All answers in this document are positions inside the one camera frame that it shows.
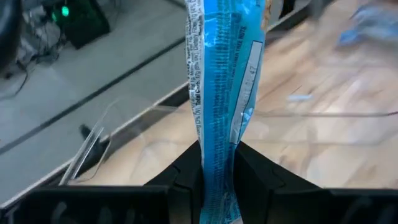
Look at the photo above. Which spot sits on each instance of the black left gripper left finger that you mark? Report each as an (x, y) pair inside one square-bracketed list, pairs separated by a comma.
[(186, 193)]

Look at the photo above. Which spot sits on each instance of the white and blue granola bar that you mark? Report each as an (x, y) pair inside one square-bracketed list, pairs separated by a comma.
[(370, 25)]

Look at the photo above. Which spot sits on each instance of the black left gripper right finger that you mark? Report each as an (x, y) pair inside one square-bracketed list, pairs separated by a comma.
[(258, 186)]

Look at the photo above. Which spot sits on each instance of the clear plastic container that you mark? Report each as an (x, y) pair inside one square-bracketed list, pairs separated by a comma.
[(149, 149)]

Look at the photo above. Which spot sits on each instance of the black computer with green light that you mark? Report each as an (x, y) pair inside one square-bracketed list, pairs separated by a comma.
[(87, 28)]

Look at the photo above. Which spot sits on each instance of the black clamp post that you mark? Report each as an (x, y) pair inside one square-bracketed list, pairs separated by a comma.
[(91, 143)]

